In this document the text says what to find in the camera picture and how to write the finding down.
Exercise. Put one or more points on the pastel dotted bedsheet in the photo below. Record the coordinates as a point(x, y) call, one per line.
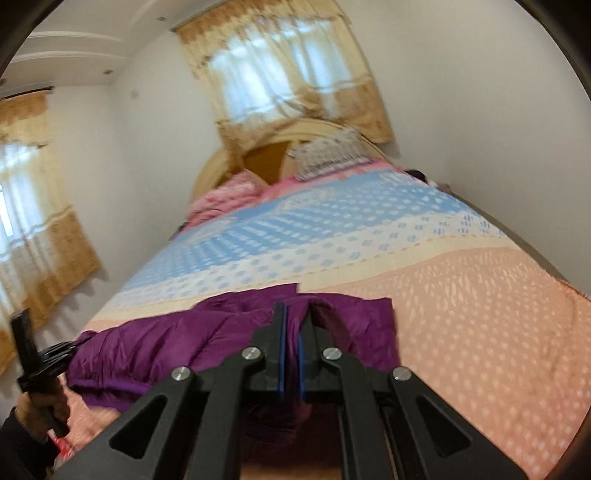
point(461, 300)

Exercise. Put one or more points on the person's left hand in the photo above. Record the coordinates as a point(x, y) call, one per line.
point(34, 410)

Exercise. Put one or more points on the beige wooden headboard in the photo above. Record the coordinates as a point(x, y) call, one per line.
point(265, 159)

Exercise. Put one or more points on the purple hooded puffer jacket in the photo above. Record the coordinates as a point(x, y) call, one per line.
point(184, 332)

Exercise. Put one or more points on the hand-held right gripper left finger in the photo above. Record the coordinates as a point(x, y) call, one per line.
point(282, 355)

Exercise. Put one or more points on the dark curtain rod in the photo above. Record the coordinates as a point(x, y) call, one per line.
point(27, 91)

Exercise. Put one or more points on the beige floral curtain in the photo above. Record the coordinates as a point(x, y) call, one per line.
point(286, 64)
point(37, 221)

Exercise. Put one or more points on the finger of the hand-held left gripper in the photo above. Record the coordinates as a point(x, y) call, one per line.
point(57, 353)

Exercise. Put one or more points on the striped patterned pillow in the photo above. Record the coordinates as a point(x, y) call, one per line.
point(330, 154)

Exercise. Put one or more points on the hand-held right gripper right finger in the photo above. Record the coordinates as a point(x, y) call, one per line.
point(301, 369)

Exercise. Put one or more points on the pink folded blanket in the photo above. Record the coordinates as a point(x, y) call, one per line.
point(224, 196)

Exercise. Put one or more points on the person's left forearm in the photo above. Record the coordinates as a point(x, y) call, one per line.
point(18, 450)

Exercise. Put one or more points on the dark item beside bed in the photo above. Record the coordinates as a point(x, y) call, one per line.
point(416, 174)
point(183, 226)

